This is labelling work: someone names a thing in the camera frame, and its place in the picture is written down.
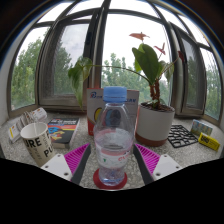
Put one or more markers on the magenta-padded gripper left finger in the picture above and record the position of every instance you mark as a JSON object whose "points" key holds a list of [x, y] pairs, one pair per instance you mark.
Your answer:
{"points": [[58, 166]]}

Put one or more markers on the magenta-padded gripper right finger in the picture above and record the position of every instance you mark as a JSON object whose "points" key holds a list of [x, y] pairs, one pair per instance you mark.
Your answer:
{"points": [[166, 166]]}

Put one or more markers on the clear blue-capped water bottle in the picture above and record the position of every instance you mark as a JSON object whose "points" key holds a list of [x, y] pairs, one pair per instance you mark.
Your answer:
{"points": [[113, 143]]}

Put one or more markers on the cream mug with black letters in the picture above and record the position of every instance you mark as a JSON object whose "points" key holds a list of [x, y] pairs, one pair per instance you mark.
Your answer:
{"points": [[38, 146]]}

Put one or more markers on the black grid trivet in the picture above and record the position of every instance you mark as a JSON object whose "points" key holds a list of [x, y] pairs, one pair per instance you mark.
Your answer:
{"points": [[181, 136]]}

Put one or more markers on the flat round red coaster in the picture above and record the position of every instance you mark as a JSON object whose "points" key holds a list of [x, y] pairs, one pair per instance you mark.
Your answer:
{"points": [[96, 181]]}

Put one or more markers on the potted plant in white pot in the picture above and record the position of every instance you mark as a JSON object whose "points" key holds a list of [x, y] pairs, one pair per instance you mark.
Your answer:
{"points": [[155, 125]]}

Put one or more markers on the long yellow box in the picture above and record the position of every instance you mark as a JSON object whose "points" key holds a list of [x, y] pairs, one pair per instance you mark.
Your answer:
{"points": [[209, 141]]}

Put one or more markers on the small blue-green box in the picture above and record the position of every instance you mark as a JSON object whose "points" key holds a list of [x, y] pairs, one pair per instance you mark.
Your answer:
{"points": [[201, 127]]}

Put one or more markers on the long white cardboard box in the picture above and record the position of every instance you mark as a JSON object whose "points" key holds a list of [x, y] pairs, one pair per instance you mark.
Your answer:
{"points": [[14, 131]]}

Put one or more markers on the white and red filament box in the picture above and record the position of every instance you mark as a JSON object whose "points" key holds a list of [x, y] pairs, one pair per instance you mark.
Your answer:
{"points": [[91, 100]]}

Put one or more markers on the dark-framed bay window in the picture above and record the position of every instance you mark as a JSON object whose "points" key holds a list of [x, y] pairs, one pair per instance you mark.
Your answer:
{"points": [[96, 40]]}

